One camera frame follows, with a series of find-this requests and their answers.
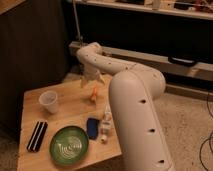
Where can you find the black case handle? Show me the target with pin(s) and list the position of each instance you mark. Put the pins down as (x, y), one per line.
(182, 62)

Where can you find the blue sponge block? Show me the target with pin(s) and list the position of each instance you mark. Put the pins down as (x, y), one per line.
(92, 128)

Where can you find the clear small bottle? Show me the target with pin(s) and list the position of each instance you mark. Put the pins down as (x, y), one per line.
(106, 124)

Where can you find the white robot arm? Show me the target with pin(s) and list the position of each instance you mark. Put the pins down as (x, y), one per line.
(132, 90)

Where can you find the black striped rectangular box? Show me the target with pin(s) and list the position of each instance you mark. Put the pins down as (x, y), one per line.
(37, 136)

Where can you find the long metal case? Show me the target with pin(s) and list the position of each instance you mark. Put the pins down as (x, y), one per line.
(156, 60)

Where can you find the orange red pepper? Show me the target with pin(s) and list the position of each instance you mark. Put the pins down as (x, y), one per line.
(94, 94)

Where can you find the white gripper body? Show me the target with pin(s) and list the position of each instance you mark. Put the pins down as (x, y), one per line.
(91, 73)

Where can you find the white shelf board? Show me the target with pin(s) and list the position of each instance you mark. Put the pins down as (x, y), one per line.
(147, 8)

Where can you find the metal vertical pole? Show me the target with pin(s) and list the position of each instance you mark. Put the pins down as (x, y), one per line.
(80, 39)

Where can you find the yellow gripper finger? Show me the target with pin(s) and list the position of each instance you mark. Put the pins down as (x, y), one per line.
(100, 79)
(84, 82)

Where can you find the green patterned plate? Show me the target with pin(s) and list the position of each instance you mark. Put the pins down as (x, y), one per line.
(68, 146)

